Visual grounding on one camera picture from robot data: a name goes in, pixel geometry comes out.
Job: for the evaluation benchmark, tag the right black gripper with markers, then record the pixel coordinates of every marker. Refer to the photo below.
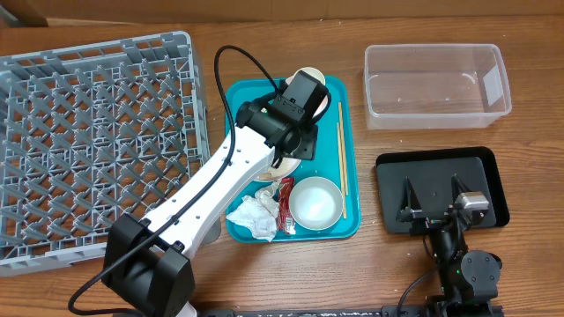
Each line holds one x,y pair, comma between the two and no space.
410,211

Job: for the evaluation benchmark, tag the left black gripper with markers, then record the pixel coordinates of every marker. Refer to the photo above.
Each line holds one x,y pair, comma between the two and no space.
307,146

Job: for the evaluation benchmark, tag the grey white bowl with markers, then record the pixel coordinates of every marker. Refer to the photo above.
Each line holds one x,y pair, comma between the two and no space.
316,203

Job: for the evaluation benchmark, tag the white napkin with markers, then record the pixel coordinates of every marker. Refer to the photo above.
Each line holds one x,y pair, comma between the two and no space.
259,213

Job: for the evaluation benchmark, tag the red snack wrapper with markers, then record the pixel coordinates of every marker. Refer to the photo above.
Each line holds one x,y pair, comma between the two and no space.
286,223

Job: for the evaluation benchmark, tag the white cup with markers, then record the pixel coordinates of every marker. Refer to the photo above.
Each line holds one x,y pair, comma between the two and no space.
315,73

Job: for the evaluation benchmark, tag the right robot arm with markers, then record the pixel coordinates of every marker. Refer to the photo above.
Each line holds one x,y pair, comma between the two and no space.
468,278

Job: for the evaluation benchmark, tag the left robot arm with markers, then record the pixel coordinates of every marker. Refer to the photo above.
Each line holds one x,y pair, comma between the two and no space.
148,260

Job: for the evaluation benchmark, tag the black tray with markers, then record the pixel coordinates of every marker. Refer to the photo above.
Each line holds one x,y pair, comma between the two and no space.
430,174

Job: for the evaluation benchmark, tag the wooden chopstick right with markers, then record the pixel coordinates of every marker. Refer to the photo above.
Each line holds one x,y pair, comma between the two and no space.
342,146

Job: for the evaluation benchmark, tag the large white plate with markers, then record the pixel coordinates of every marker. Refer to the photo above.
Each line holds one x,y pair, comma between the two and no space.
287,166

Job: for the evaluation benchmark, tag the teal serving tray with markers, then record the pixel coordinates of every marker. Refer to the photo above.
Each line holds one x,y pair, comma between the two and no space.
325,164

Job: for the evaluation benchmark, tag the clear plastic bin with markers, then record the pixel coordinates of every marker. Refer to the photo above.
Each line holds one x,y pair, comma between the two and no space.
435,86

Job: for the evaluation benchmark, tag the grey plastic dish rack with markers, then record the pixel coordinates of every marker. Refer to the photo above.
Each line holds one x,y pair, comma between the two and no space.
89,133

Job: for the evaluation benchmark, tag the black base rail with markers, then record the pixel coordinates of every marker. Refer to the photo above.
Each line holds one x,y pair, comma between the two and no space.
384,311

